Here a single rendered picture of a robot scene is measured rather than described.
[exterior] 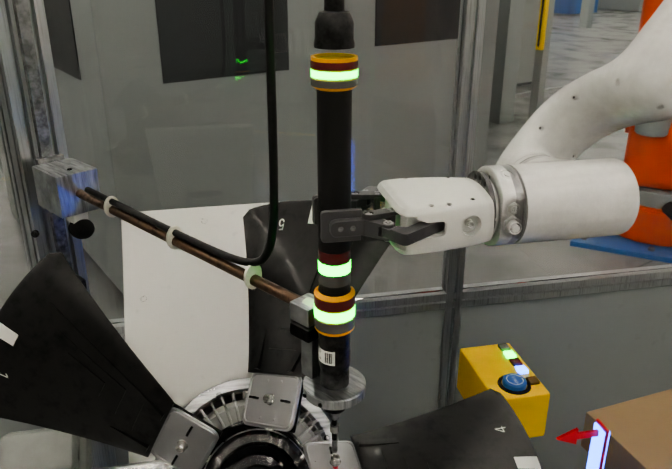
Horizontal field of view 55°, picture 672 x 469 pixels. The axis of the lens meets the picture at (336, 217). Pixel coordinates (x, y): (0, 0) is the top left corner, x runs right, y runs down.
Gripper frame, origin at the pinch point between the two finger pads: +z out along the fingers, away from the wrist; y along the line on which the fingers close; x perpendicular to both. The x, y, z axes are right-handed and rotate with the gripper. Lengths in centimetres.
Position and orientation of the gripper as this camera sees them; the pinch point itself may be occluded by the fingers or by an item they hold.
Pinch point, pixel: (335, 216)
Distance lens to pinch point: 65.0
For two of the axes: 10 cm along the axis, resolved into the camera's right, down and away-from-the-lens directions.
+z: -9.8, 0.7, -1.9
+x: 0.0, -9.3, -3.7
